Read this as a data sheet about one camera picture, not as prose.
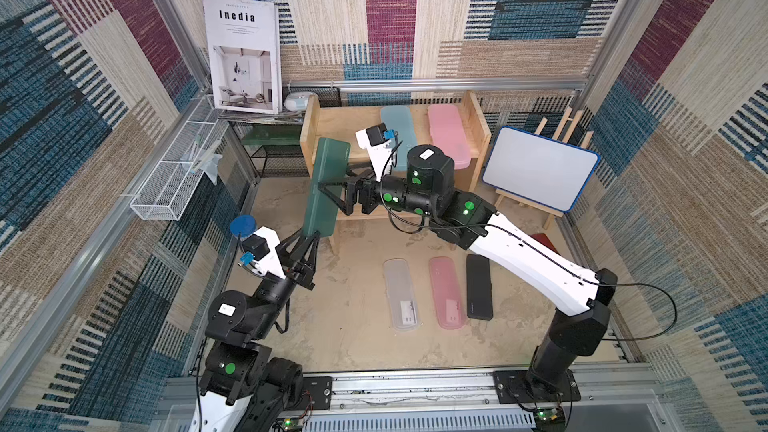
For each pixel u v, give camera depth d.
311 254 0.58
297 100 0.87
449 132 0.69
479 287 0.91
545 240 1.00
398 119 0.72
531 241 0.46
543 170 0.91
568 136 0.89
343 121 0.74
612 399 0.75
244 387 0.45
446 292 0.92
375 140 0.50
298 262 0.52
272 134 0.99
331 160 0.54
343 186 0.49
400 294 0.91
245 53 0.78
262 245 0.47
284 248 0.55
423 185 0.45
